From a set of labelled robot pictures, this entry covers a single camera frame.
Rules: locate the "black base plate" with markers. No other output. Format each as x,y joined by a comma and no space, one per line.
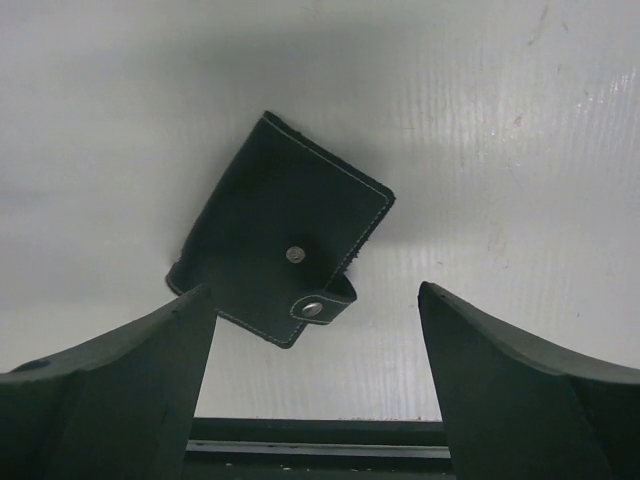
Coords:
316,449

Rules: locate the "black leather card holder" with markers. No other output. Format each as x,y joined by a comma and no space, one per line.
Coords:
275,238

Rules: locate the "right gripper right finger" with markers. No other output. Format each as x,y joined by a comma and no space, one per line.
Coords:
516,406

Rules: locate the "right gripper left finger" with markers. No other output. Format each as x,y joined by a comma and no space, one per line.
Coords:
119,406

